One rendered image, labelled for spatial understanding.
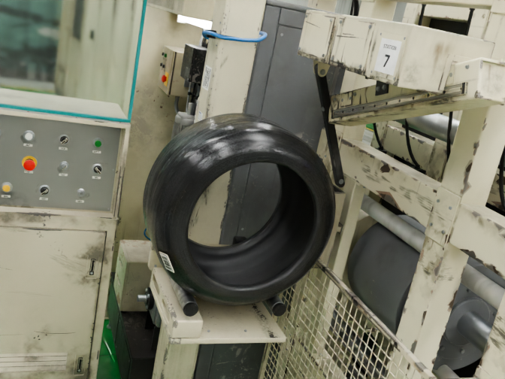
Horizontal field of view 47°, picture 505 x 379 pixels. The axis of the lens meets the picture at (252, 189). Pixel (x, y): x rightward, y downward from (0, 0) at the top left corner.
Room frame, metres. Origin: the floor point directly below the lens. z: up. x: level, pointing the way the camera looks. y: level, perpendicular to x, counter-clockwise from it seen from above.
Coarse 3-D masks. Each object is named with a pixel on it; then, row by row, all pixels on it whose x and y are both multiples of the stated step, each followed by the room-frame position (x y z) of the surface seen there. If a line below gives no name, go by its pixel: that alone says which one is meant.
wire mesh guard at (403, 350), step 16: (304, 288) 1.89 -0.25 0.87; (288, 304) 1.97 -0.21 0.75; (304, 304) 1.86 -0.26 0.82; (288, 320) 1.95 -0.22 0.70; (320, 320) 1.75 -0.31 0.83; (336, 320) 1.67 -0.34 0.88; (288, 336) 1.92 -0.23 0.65; (352, 352) 1.56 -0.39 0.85; (384, 352) 1.43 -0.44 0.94; (400, 352) 1.36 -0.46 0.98; (288, 368) 1.88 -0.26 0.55; (416, 368) 1.29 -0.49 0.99
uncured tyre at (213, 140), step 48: (192, 144) 1.56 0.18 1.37; (240, 144) 1.54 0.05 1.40; (288, 144) 1.60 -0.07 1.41; (144, 192) 1.65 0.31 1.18; (192, 192) 1.49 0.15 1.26; (288, 192) 1.89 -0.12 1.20; (288, 240) 1.86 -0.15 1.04; (192, 288) 1.52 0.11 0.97; (240, 288) 1.56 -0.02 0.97; (288, 288) 1.65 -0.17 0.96
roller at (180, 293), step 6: (168, 276) 1.71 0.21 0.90; (174, 282) 1.64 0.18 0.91; (174, 288) 1.62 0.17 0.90; (180, 288) 1.60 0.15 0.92; (180, 294) 1.57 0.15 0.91; (186, 294) 1.56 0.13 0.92; (180, 300) 1.55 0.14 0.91; (186, 300) 1.53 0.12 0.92; (192, 300) 1.53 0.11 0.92; (186, 306) 1.51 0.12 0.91; (192, 306) 1.51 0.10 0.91; (186, 312) 1.51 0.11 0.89; (192, 312) 1.52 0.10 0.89
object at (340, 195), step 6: (336, 186) 2.08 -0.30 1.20; (336, 192) 2.01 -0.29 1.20; (342, 192) 2.03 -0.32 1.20; (336, 198) 2.01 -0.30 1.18; (342, 198) 2.01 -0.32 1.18; (336, 204) 2.01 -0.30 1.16; (342, 204) 2.02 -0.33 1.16; (336, 210) 2.01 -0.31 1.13; (336, 216) 2.01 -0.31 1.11; (336, 222) 2.01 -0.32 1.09; (336, 228) 2.02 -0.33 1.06; (330, 240) 2.01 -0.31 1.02; (330, 246) 2.01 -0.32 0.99; (324, 252) 2.01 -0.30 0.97; (330, 252) 2.02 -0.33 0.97; (324, 258) 2.01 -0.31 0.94
